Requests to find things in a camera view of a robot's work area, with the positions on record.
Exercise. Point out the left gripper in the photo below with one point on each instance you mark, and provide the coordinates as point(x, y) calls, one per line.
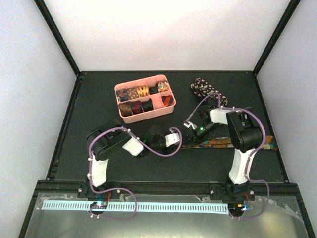
point(171, 148)

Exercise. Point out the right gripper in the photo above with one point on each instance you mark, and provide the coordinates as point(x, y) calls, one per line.
point(193, 137)

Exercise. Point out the brown green patterned tie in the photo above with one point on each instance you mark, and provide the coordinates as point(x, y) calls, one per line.
point(225, 142)

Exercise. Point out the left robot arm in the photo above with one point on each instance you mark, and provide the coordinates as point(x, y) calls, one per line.
point(112, 141)

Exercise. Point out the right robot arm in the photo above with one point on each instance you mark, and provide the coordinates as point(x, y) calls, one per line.
point(247, 136)

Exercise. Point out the red navy rolled tie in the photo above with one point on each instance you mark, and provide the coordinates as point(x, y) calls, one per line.
point(136, 107)

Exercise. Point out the black floral tie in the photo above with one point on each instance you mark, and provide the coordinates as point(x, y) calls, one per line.
point(202, 88)

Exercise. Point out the red striped rolled tie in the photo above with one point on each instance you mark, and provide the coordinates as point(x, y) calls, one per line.
point(168, 100)

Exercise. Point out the pink divided organizer box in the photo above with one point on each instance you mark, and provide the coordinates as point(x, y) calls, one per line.
point(155, 96)

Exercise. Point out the yellow black rolled tie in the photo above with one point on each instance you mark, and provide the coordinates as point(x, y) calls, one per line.
point(143, 91)

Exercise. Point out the brown paisley rolled tie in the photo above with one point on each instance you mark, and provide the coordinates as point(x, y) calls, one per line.
point(132, 93)

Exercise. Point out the white red floral rolled tie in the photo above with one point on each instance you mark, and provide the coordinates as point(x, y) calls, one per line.
point(163, 86)

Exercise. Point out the blue floral rolled tie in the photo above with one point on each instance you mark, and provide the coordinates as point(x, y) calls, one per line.
point(122, 95)

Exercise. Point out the light blue slotted strip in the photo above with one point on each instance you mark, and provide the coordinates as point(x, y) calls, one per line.
point(163, 207)

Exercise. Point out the clear acrylic sheet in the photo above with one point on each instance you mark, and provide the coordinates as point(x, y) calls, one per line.
point(277, 217)

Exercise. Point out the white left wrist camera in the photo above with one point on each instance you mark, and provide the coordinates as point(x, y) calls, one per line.
point(172, 139)

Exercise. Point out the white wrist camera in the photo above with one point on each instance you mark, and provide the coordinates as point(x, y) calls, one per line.
point(172, 139)
point(189, 124)

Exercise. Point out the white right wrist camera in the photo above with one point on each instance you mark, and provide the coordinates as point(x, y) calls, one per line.
point(189, 124)

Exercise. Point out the black aluminium mounting rail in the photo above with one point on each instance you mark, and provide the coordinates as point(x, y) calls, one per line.
point(216, 191)

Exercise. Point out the right black frame post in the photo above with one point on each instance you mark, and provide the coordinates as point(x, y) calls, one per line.
point(292, 5)

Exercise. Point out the black frame post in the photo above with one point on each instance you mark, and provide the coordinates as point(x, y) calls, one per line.
point(292, 5)
point(42, 7)

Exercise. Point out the left black frame post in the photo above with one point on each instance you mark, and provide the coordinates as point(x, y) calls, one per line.
point(42, 7)

